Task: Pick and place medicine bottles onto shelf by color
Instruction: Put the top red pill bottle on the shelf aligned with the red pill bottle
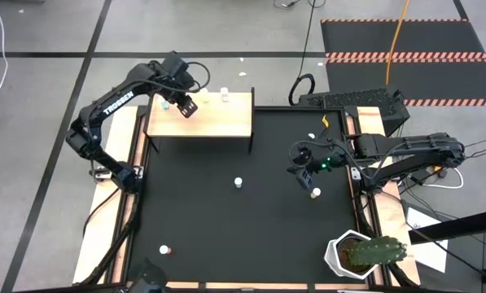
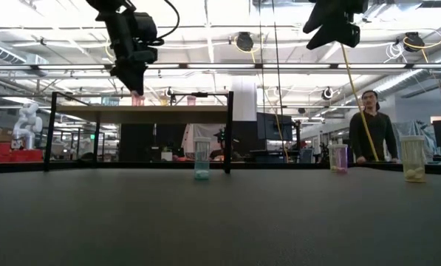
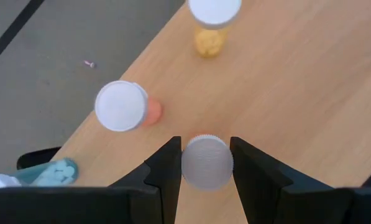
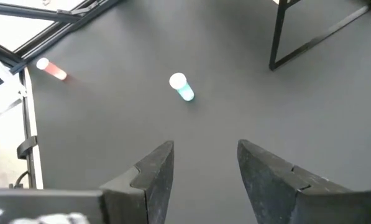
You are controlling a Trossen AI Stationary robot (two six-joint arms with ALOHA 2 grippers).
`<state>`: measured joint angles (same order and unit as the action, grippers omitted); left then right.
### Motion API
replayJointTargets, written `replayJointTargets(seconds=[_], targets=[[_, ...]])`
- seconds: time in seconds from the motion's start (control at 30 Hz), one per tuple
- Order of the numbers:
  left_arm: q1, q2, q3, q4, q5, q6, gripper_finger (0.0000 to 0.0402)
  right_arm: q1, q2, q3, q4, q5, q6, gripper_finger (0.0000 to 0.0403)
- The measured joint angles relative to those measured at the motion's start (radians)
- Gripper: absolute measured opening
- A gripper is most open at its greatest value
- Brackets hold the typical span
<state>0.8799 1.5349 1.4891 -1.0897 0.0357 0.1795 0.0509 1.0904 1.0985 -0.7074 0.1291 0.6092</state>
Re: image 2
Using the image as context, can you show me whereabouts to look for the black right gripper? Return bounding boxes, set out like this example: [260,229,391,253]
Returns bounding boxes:
[303,0,369,51]

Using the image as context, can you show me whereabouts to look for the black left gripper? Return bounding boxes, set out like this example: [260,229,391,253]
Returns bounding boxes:
[96,10,157,96]

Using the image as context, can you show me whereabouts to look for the teal medicine bottle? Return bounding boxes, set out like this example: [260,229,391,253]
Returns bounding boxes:
[193,136,212,181]

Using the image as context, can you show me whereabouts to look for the wooden shelf with black legs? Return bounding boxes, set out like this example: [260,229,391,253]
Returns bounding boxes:
[44,90,235,174]

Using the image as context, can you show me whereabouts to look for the long ceiling light bar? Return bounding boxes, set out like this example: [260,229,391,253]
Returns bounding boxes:
[0,62,441,71]

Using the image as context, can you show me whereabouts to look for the person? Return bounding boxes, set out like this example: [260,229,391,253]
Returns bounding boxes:
[348,89,400,165]

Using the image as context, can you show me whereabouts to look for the grey cloth cover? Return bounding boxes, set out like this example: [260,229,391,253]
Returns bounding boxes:
[392,120,437,163]

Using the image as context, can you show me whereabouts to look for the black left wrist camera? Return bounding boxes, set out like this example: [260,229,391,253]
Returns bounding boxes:
[133,12,159,51]

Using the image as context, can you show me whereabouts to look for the yellow hanging cable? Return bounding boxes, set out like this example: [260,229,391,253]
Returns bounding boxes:
[338,43,380,163]

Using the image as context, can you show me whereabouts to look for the silver ventilation duct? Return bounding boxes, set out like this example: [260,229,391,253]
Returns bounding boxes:
[347,68,441,104]

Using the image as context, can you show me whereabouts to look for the black aluminium table frame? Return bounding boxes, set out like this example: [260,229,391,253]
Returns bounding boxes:
[0,160,441,175]

